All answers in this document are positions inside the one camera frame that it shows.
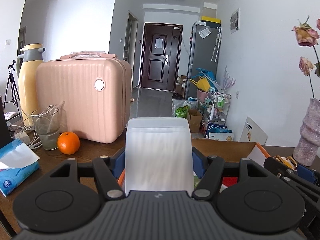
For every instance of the pink suitcase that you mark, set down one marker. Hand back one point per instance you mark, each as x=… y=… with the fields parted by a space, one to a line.
x=93 y=90

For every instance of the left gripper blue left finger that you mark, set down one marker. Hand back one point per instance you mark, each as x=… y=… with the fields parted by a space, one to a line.
x=117 y=163

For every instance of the white translucent plastic box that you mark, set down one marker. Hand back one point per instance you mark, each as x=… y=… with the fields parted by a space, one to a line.
x=148 y=130

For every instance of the yellow thermos jug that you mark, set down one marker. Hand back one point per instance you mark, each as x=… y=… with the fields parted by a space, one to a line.
x=26 y=66

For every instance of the dark brown entrance door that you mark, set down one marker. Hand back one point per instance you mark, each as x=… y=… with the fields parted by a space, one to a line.
x=160 y=56

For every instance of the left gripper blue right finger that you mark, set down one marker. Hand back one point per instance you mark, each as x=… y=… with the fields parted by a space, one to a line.
x=200 y=163

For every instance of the wire storage rack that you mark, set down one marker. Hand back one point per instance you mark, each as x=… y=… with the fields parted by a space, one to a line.
x=217 y=107

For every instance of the green plastic bag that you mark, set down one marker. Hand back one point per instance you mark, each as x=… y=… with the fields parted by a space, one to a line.
x=180 y=108

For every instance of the red cardboard pumpkin box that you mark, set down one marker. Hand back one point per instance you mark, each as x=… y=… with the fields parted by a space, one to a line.
x=240 y=154

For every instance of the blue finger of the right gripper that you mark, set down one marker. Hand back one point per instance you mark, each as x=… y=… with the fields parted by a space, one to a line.
x=306 y=173

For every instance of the blue tissue pack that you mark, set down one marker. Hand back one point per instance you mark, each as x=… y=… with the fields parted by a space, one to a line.
x=18 y=162

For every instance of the orange fruit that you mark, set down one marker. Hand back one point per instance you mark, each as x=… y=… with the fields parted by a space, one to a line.
x=68 y=143

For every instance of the pink textured vase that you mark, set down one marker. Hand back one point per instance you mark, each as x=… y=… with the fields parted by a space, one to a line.
x=307 y=148

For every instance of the small cardboard box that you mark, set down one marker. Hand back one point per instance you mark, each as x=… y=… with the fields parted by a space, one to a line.
x=194 y=118

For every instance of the black camera tripod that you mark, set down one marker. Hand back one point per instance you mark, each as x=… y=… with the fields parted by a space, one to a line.
x=11 y=93

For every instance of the white leaning board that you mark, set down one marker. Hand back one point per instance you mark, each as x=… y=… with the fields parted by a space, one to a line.
x=253 y=133

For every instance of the clear glass cup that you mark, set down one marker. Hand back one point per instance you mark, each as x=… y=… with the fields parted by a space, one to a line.
x=47 y=125

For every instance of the grey refrigerator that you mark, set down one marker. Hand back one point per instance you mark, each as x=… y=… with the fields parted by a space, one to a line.
x=204 y=37

